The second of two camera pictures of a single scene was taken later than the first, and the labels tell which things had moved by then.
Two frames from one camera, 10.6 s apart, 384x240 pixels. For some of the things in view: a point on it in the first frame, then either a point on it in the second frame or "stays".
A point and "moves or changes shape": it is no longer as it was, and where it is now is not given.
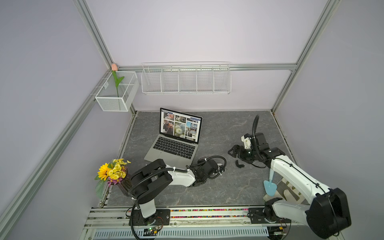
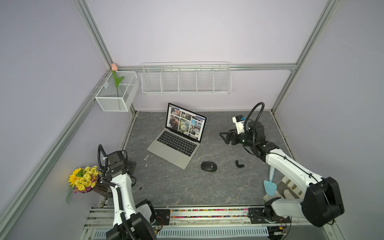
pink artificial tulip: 114,68 stays
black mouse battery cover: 239,165 stays
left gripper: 202,162 -> 131,164
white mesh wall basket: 111,98 stays
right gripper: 241,148 -> 234,134
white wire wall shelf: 183,78 stays
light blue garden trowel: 270,187 stays
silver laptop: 178,139 moves or changes shape
